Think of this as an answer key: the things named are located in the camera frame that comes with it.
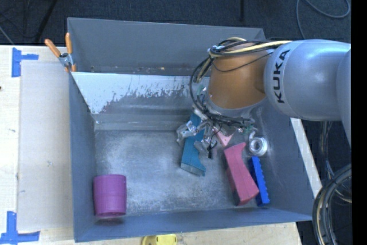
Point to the pale flat board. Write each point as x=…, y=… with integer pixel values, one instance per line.
x=43, y=137

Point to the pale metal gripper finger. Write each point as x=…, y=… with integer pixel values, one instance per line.
x=186, y=130
x=202, y=144

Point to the pink-red flat block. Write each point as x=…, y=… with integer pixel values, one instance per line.
x=239, y=175

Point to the small pink triangular piece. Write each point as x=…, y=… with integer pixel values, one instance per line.
x=225, y=139

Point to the teal flat block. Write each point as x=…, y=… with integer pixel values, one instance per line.
x=190, y=156

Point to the grey metal bin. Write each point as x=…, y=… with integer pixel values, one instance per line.
x=160, y=175

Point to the purple cup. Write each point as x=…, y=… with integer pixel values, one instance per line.
x=109, y=195

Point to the blue toy brick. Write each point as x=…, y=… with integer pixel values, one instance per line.
x=261, y=180

